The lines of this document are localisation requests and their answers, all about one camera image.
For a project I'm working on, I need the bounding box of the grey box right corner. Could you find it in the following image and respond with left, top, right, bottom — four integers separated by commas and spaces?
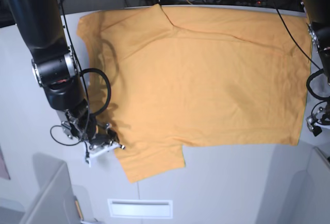
305, 147, 329, 223

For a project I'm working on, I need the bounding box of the grey box corner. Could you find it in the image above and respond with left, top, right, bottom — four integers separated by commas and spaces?
305, 147, 329, 223
20, 162, 89, 224

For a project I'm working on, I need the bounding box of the folded pink cloth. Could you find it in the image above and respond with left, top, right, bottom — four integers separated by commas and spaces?
0, 148, 11, 180

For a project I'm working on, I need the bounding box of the orange yellow T-shirt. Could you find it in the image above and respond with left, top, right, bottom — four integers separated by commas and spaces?
77, 5, 311, 183

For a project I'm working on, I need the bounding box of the black power strip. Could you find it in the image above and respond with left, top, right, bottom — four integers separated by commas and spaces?
213, 0, 266, 7

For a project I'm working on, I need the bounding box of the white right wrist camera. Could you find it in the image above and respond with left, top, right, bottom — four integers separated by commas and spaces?
85, 142, 116, 167

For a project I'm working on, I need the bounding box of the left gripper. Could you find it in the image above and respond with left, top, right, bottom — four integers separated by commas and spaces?
306, 102, 329, 136

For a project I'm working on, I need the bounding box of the grey box left corner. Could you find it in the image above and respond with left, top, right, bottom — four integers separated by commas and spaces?
20, 162, 89, 224

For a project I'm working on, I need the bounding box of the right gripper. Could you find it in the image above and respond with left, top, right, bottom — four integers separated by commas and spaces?
61, 100, 126, 149

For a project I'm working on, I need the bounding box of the orange pencil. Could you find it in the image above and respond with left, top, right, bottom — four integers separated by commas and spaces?
75, 200, 84, 220

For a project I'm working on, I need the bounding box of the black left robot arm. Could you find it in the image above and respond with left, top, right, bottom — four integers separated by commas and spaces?
301, 0, 329, 136

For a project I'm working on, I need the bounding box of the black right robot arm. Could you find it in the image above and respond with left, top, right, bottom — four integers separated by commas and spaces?
7, 0, 124, 151

